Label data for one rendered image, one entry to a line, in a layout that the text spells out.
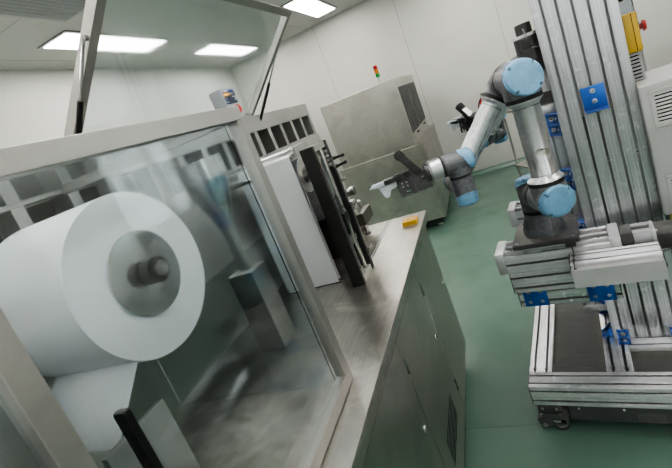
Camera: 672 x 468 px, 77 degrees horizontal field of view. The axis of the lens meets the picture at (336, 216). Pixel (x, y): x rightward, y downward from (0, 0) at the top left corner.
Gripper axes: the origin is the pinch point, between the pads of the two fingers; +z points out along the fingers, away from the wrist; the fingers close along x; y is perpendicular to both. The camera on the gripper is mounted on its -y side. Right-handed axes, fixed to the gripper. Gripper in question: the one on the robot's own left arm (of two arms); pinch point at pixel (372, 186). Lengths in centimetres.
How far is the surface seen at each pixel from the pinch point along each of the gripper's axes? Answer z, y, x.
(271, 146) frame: 43, -35, 73
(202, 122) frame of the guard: 23, -25, -73
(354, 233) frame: 12.7, 15.1, 11.9
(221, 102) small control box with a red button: 34, -42, -17
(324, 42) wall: 1, -197, 485
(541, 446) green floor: -27, 123, 16
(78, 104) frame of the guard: 61, -47, -45
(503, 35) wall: -218, -103, 436
